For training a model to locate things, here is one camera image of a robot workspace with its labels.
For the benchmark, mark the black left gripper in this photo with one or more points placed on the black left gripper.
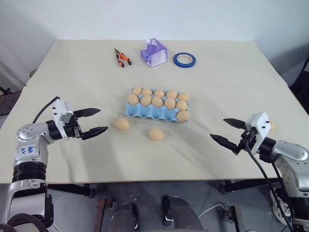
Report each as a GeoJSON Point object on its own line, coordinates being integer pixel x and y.
{"type": "Point", "coordinates": [72, 129]}

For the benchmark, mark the white sneaker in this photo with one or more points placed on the white sneaker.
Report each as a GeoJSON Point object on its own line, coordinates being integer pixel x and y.
{"type": "Point", "coordinates": [277, 205]}

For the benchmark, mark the dark grey rounded shape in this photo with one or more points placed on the dark grey rounded shape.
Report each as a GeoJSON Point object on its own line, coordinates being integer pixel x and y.
{"type": "Point", "coordinates": [181, 212]}
{"type": "Point", "coordinates": [125, 217]}

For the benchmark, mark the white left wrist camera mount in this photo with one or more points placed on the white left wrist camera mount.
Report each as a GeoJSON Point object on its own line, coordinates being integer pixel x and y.
{"type": "Point", "coordinates": [61, 110]}

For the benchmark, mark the tan egg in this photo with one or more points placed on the tan egg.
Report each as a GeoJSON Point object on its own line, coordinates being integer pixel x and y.
{"type": "Point", "coordinates": [170, 103]}
{"type": "Point", "coordinates": [133, 99]}
{"type": "Point", "coordinates": [183, 96]}
{"type": "Point", "coordinates": [183, 116]}
{"type": "Point", "coordinates": [172, 94]}
{"type": "Point", "coordinates": [157, 101]}
{"type": "Point", "coordinates": [146, 91]}
{"type": "Point", "coordinates": [122, 124]}
{"type": "Point", "coordinates": [159, 93]}
{"type": "Point", "coordinates": [145, 100]}
{"type": "Point", "coordinates": [156, 134]}
{"type": "Point", "coordinates": [273, 125]}
{"type": "Point", "coordinates": [182, 105]}
{"type": "Point", "coordinates": [137, 90]}

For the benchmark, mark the orange black pliers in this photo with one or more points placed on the orange black pliers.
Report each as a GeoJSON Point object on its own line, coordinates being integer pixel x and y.
{"type": "Point", "coordinates": [122, 58]}

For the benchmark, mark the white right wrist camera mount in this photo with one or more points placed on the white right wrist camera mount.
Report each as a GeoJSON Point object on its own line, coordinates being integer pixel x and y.
{"type": "Point", "coordinates": [260, 126]}

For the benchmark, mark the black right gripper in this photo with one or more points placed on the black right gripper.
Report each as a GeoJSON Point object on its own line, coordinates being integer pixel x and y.
{"type": "Point", "coordinates": [248, 140]}

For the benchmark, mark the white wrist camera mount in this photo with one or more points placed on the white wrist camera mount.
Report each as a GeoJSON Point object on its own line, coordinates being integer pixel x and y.
{"type": "Point", "coordinates": [260, 126]}
{"type": "Point", "coordinates": [61, 110]}

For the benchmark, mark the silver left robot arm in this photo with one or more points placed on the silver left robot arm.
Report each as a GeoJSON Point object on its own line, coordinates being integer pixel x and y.
{"type": "Point", "coordinates": [26, 134]}

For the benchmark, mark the black chair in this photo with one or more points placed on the black chair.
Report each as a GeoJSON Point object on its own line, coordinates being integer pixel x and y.
{"type": "Point", "coordinates": [300, 89]}

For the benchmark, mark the dark red frame piece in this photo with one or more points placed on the dark red frame piece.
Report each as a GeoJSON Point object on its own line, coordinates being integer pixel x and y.
{"type": "Point", "coordinates": [102, 215]}
{"type": "Point", "coordinates": [235, 218]}

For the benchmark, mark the blue egg tray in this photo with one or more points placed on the blue egg tray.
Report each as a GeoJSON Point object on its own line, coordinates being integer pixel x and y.
{"type": "Point", "coordinates": [149, 113]}

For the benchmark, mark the black table base bar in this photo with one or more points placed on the black table base bar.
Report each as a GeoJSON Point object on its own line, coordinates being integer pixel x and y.
{"type": "Point", "coordinates": [246, 184]}
{"type": "Point", "coordinates": [72, 188]}

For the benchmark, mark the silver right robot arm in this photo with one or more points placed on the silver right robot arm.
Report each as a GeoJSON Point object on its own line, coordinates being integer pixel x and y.
{"type": "Point", "coordinates": [289, 154]}

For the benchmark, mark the blue tape roll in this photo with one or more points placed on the blue tape roll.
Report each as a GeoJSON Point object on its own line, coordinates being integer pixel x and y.
{"type": "Point", "coordinates": [179, 63]}

